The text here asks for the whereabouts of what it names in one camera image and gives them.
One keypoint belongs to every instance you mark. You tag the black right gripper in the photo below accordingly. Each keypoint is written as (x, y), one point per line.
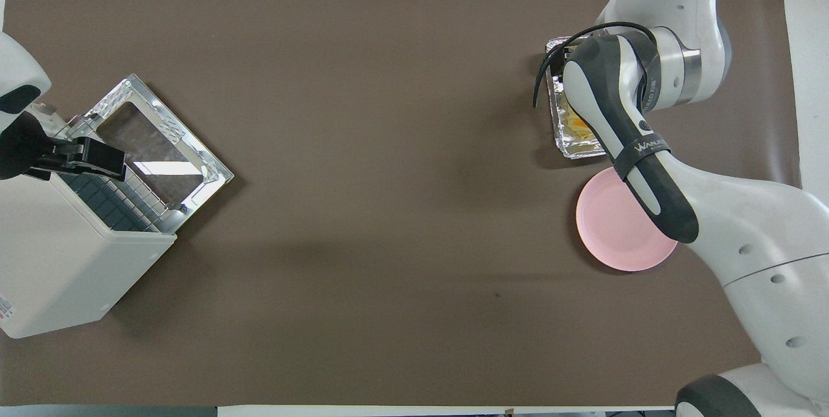
(565, 57)

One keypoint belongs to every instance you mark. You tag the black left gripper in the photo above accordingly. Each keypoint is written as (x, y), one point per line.
(22, 145)

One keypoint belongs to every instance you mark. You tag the yellow sliced bread loaf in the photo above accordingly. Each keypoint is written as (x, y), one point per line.
(576, 122)

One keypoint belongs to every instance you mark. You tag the aluminium foil tray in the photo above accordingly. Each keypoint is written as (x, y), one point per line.
(573, 145)

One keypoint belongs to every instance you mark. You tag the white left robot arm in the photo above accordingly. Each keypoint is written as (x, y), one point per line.
(16, 64)

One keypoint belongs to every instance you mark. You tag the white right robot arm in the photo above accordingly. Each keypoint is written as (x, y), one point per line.
(745, 242)

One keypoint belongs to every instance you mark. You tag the glass oven door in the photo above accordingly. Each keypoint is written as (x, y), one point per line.
(162, 145)

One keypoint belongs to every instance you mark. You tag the cream toaster oven body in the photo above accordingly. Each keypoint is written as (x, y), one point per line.
(65, 255)

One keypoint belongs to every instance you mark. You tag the pink round plate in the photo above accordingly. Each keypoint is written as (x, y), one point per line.
(615, 236)

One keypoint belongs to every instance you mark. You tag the brown table mat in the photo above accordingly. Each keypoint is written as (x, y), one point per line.
(388, 210)

